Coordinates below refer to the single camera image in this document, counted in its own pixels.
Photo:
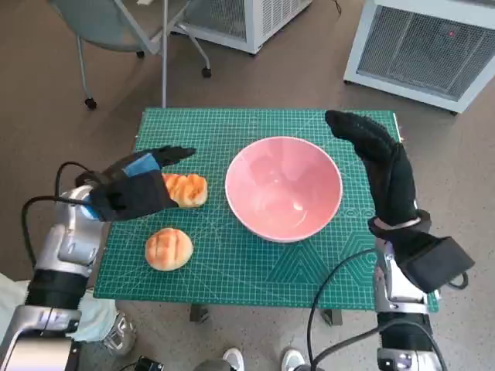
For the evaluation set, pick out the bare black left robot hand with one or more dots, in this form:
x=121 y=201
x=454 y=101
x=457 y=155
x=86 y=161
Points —
x=135 y=166

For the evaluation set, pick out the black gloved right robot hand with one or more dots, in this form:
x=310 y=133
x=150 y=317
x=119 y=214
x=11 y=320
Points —
x=390 y=181

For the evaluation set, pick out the oblong toy bread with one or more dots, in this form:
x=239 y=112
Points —
x=189 y=189

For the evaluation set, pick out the round toy bread bun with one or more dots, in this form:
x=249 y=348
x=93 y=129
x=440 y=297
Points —
x=168 y=249

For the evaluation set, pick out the pink bowl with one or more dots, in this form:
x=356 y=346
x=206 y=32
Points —
x=282 y=181

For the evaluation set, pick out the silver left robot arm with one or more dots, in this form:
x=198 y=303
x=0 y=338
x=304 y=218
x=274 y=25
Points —
x=65 y=235

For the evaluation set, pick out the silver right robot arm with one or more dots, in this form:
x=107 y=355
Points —
x=398 y=286

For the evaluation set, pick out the white metal pole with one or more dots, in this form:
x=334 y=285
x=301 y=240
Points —
x=164 y=77

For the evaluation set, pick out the green cutting mat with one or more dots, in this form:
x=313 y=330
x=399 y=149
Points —
x=239 y=127

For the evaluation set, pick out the large white mesh cabinet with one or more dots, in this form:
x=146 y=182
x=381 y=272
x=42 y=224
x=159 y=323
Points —
x=417 y=50

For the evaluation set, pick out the grey wheeled chair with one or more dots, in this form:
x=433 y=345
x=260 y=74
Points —
x=104 y=23

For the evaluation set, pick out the person's grey shoe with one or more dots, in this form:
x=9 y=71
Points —
x=120 y=336

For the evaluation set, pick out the small white mesh cabinet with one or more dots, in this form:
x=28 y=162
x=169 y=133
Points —
x=232 y=19

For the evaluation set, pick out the small black device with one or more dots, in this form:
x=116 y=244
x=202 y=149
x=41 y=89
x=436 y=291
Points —
x=149 y=365

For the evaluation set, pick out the white shoe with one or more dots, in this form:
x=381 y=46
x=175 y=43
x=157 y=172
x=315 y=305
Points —
x=233 y=359
x=292 y=359

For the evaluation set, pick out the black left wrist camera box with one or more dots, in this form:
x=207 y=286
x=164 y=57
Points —
x=139 y=197

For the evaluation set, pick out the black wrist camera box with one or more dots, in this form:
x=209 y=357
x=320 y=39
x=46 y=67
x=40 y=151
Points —
x=139 y=197
x=437 y=263

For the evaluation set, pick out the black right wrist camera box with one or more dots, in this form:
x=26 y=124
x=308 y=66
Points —
x=437 y=263

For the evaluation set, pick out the black table bracket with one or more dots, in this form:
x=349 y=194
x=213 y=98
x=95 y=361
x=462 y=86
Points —
x=332 y=317
x=199 y=313

